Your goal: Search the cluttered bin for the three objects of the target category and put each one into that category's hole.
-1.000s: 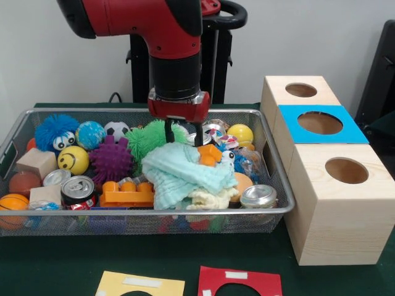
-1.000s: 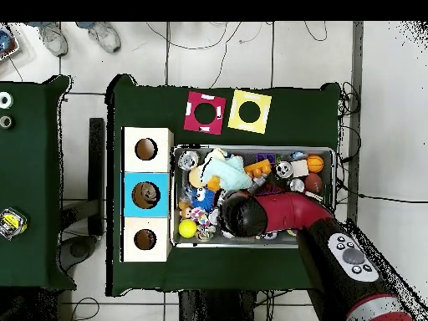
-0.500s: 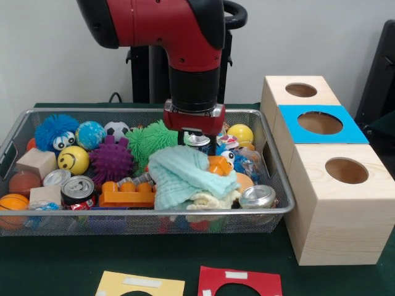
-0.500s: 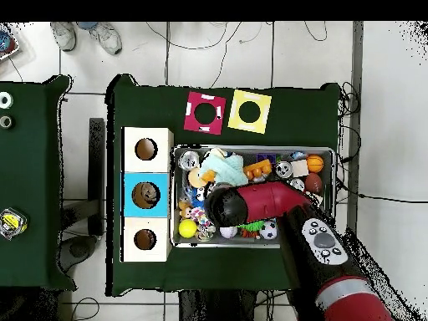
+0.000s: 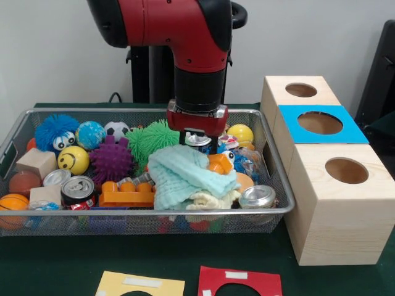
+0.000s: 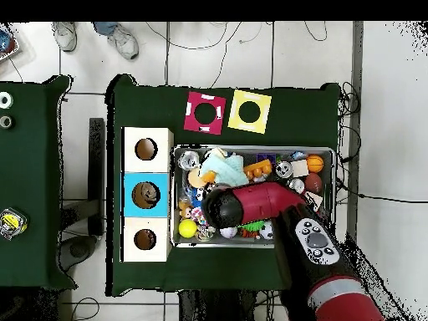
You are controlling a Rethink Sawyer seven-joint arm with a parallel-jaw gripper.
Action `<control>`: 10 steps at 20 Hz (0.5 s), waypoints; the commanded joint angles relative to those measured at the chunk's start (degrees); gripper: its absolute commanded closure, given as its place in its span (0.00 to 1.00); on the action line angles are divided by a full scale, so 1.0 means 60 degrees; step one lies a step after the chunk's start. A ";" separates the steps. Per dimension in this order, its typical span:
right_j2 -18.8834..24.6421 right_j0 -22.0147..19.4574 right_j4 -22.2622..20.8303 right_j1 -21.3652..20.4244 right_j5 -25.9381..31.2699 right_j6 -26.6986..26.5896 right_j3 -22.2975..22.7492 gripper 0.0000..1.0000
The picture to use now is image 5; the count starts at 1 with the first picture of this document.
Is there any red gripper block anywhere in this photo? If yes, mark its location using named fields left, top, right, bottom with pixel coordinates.
left=166, top=110, right=229, bottom=155

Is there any orange toy building brick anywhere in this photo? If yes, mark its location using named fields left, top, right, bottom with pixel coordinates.
left=207, top=152, right=236, bottom=175
left=98, top=181, right=156, bottom=208

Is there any mint green cloth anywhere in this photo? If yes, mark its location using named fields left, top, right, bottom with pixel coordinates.
left=148, top=144, right=241, bottom=210

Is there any red card with round hole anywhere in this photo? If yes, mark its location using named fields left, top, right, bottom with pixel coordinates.
left=197, top=265, right=283, bottom=296

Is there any wooden box with three holes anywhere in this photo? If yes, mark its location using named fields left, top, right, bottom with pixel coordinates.
left=260, top=75, right=395, bottom=266

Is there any yellow card with round hole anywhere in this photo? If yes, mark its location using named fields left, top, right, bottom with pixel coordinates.
left=94, top=270, right=186, bottom=296

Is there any blue label drink can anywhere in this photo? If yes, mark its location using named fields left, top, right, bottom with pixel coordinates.
left=185, top=131, right=212, bottom=154

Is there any plain yellow ball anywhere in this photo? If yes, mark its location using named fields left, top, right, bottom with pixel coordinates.
left=227, top=123, right=255, bottom=146

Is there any green fuzzy ball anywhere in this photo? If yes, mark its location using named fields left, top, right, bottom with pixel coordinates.
left=125, top=119, right=180, bottom=173

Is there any purple spiky ball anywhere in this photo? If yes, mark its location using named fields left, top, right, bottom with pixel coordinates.
left=88, top=134, right=135, bottom=186

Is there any yellow smiley face ball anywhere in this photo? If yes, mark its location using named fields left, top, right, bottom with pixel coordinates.
left=57, top=145, right=90, bottom=176

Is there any blue fuzzy ball with eyes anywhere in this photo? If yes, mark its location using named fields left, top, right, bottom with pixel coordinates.
left=34, top=113, right=80, bottom=152

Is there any black chair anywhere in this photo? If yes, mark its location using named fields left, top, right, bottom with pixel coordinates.
left=354, top=20, right=395, bottom=124

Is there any orange basketball toy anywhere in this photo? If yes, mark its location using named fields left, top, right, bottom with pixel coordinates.
left=0, top=193, right=31, bottom=231

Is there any black pedestal with red base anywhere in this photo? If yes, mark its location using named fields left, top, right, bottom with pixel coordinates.
left=126, top=0, right=247, bottom=105

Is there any black cable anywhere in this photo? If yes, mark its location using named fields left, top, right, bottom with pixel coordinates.
left=107, top=91, right=125, bottom=104

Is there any silver wire mesh bin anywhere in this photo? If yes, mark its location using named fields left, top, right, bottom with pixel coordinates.
left=0, top=107, right=296, bottom=237

